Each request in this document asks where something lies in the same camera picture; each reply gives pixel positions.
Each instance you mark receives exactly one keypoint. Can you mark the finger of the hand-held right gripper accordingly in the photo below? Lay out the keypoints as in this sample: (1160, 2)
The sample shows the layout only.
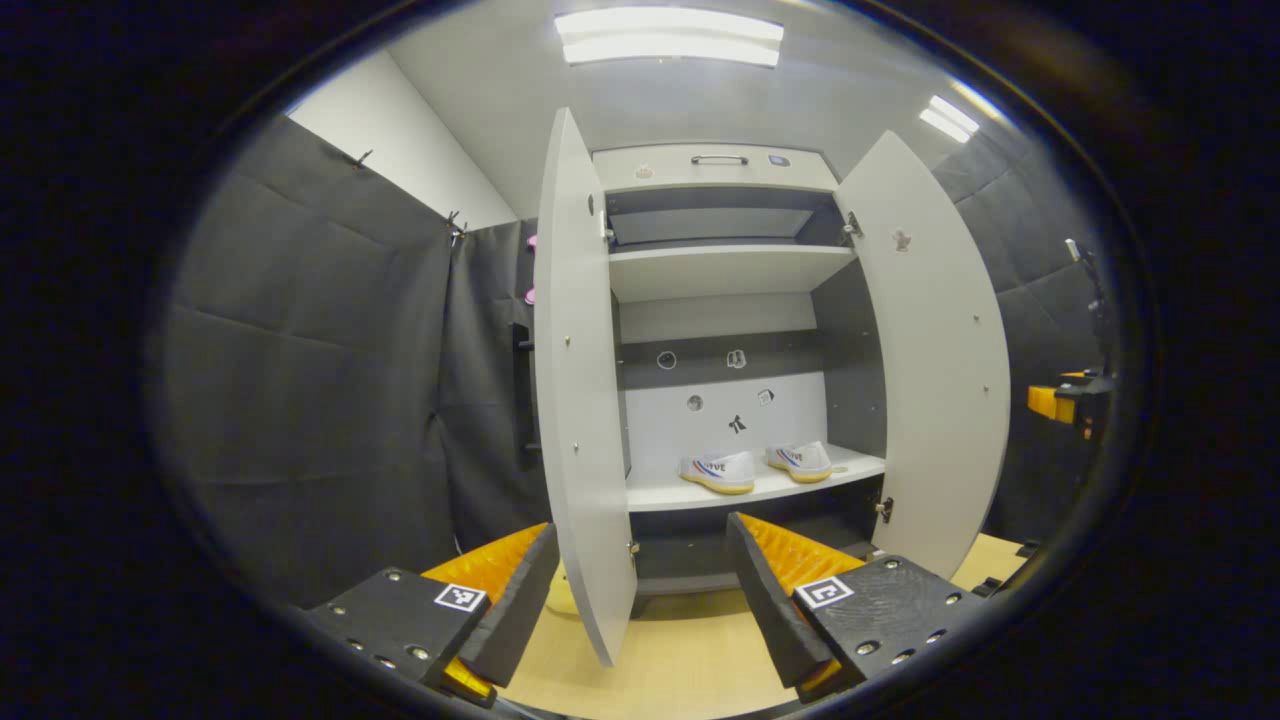
(1050, 402)

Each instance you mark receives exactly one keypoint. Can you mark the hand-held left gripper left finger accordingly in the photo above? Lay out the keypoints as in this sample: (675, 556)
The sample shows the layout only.
(520, 615)

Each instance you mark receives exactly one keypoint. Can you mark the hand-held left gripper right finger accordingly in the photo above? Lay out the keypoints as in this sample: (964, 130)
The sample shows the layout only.
(770, 620)

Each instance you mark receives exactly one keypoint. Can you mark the grey cabinet door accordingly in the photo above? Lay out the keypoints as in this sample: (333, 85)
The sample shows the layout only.
(585, 400)
(940, 350)

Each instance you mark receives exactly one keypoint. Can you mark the white striped shoe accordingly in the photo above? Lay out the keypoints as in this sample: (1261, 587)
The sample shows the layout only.
(802, 462)
(722, 472)

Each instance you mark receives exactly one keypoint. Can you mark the grey shoe cabinet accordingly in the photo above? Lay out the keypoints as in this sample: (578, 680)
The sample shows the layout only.
(720, 270)

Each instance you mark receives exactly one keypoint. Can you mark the grey cabinet drawer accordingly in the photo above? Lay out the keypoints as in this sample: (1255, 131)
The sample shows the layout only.
(715, 167)

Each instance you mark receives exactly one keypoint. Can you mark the yellow plush toy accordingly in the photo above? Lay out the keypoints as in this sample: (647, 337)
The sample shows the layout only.
(560, 595)

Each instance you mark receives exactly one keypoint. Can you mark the thin dark rod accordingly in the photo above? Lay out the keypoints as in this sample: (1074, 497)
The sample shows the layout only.
(1095, 300)

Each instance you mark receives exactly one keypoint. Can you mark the black shelf rack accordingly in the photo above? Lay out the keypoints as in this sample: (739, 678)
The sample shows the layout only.
(524, 390)

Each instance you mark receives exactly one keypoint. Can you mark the small ceiling light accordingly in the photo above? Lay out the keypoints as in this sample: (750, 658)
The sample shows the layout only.
(950, 118)

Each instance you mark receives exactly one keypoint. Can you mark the black backdrop cloth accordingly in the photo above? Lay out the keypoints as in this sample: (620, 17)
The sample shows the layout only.
(320, 380)

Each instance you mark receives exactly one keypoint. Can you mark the pink object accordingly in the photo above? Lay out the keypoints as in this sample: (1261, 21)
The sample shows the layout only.
(531, 270)

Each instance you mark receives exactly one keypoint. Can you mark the metal cloth clip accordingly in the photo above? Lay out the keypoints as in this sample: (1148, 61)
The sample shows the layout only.
(455, 226)
(360, 158)

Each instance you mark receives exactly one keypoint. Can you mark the large ceiling light panel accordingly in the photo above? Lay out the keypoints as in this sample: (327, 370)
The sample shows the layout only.
(670, 37)

